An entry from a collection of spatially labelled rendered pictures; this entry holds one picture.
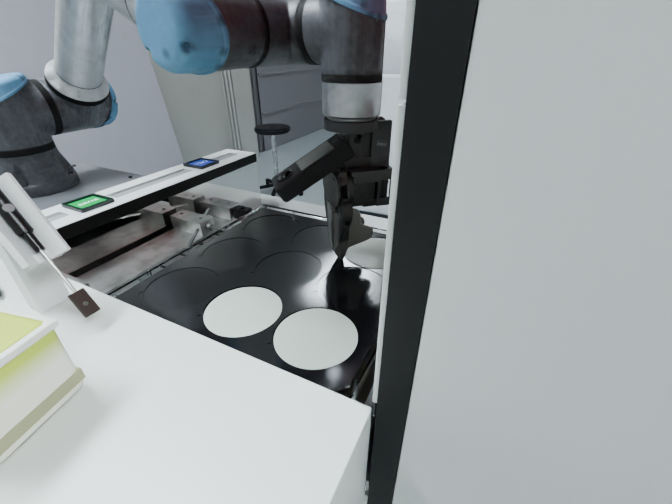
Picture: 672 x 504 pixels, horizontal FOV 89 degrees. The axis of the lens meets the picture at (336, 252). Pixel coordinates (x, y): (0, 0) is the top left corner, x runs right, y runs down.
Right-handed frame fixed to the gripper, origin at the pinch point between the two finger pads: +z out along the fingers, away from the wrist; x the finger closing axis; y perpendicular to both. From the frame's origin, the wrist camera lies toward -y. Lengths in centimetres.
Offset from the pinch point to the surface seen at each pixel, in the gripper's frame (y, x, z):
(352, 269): 1.5, -3.6, 1.4
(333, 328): -5.2, -15.0, 1.3
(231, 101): 2, 380, 23
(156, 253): -28.6, 14.5, 3.3
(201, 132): -34, 355, 49
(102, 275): -35.9, 9.7, 3.3
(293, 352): -10.5, -17.3, 1.3
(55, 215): -42.2, 18.2, -4.4
